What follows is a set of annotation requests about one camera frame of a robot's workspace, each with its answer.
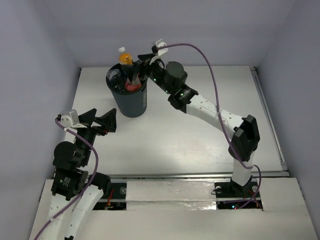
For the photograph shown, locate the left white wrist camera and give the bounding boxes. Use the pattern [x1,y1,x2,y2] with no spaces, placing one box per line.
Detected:
[57,109,82,128]

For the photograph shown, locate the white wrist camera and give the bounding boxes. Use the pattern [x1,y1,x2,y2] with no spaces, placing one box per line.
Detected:
[57,109,82,128]
[150,38,168,65]

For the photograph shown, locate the aluminium rail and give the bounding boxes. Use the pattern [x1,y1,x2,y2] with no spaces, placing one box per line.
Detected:
[106,171,290,179]
[250,67,288,172]

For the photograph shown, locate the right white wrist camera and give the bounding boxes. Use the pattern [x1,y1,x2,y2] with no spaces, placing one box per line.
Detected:
[150,38,168,65]

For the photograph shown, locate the orange juice bottle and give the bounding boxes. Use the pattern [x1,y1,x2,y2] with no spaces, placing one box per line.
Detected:
[118,47,134,65]

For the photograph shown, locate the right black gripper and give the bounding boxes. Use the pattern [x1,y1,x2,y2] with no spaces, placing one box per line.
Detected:
[121,52,173,95]

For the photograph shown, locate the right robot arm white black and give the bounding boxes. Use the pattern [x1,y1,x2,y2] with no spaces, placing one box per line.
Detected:
[136,53,261,197]

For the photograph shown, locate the white foam front board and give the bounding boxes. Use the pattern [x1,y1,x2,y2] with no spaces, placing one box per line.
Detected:
[30,178,317,240]

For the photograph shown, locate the dark grey plastic bin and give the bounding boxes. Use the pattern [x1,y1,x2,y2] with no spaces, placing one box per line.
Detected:
[105,63,147,118]

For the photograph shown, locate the aluminium rail front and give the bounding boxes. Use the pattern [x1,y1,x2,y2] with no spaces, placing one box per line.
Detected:
[106,171,290,179]

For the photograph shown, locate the aluminium rail right side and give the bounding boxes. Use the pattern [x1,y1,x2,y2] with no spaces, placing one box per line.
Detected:
[250,67,288,172]

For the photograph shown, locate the clear bottle red cap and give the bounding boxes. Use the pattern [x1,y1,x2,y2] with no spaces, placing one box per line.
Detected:
[125,75,142,92]

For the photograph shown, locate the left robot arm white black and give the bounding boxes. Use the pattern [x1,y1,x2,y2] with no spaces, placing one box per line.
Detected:
[38,108,117,240]

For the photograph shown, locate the clear crushed bottle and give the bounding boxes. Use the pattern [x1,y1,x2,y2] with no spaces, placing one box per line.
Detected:
[106,68,122,82]

